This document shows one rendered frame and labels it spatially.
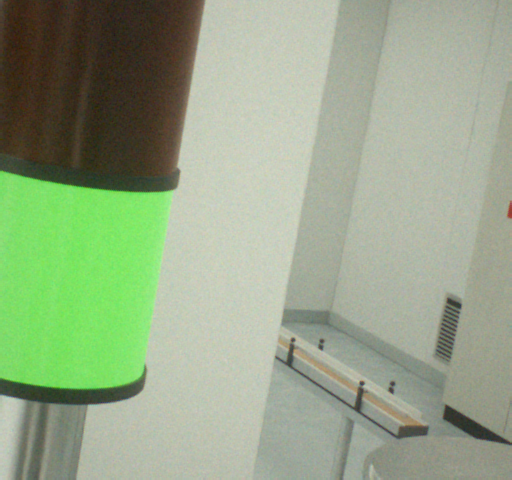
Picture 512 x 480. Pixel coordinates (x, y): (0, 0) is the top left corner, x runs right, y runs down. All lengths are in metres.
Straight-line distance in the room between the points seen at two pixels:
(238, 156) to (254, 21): 0.19
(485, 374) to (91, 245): 7.67
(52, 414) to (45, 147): 0.07
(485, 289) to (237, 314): 6.01
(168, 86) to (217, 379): 1.73
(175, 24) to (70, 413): 0.10
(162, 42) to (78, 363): 0.07
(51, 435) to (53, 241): 0.05
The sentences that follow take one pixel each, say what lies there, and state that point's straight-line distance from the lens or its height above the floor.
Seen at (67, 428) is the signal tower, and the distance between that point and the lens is 0.33.
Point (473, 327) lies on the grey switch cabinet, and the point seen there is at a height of 0.61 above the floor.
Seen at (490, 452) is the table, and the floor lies 0.93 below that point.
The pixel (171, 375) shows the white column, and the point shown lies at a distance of 2.00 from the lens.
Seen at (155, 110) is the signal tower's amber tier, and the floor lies 2.27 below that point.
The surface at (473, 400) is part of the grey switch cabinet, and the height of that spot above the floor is 0.21.
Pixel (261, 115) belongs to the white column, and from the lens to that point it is 1.95.
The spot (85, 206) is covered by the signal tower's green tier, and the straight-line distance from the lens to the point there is 0.30.
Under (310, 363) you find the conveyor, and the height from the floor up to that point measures 0.93.
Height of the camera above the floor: 2.30
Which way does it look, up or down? 10 degrees down
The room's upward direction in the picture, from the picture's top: 10 degrees clockwise
